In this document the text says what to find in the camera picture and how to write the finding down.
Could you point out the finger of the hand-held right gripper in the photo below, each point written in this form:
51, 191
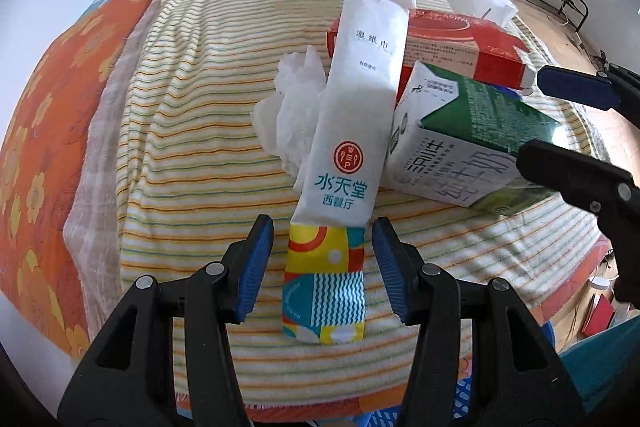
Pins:
565, 167
575, 87

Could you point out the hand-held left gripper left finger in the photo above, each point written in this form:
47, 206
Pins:
252, 267

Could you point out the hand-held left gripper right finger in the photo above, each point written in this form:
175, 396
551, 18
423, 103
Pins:
390, 267

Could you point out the colourful patterned packet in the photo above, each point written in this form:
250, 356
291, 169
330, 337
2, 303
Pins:
325, 287

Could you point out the green and white milk carton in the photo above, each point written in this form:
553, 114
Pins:
465, 147

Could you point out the white wet wipe packet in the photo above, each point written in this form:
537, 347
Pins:
355, 107

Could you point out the red book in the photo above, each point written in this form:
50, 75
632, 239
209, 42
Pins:
599, 316

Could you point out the red cardboard box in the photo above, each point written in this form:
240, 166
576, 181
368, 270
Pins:
450, 42

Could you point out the striped yellow blanket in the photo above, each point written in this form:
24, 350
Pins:
200, 132

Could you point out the crumpled white tissue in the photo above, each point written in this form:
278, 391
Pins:
292, 112

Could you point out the orange floral bed sheet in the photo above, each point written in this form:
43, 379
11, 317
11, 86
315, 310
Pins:
55, 132

